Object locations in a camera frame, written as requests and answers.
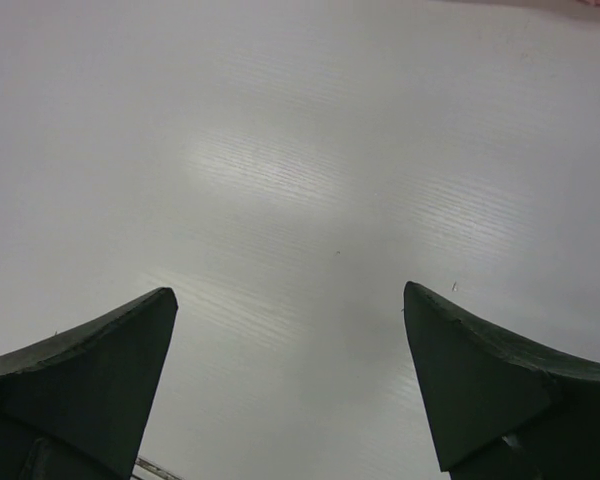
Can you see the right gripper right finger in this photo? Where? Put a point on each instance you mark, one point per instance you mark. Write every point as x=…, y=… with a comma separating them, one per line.
x=499, y=405

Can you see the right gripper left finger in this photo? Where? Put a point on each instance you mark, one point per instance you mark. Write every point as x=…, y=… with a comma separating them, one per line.
x=76, y=405

